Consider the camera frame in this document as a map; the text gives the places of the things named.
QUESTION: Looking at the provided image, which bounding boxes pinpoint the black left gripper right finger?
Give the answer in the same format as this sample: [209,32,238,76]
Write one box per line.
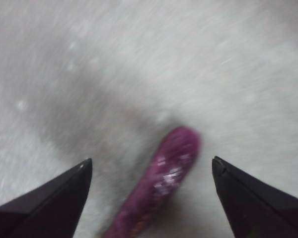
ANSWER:
[212,155,298,238]

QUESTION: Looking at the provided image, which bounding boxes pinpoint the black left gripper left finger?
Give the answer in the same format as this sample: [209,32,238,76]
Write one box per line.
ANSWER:
[0,157,93,238]

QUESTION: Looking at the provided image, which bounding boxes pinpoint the purple eggplant with green stem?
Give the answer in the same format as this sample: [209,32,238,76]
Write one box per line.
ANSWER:
[100,125,202,238]

